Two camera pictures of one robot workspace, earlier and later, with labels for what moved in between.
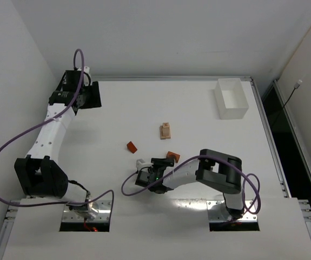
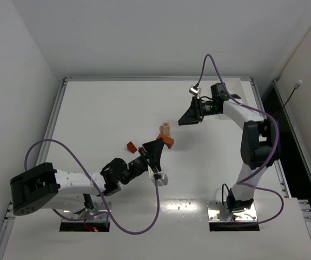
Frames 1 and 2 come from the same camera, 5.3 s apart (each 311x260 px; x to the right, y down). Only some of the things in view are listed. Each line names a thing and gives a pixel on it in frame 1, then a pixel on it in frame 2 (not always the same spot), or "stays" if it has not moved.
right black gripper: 162,162 to 197,109
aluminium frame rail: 166,79 stays
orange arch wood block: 172,155 to 167,141
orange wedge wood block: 131,147 stays
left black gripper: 91,95 to 148,158
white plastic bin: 231,100 stays
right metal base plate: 217,212 stays
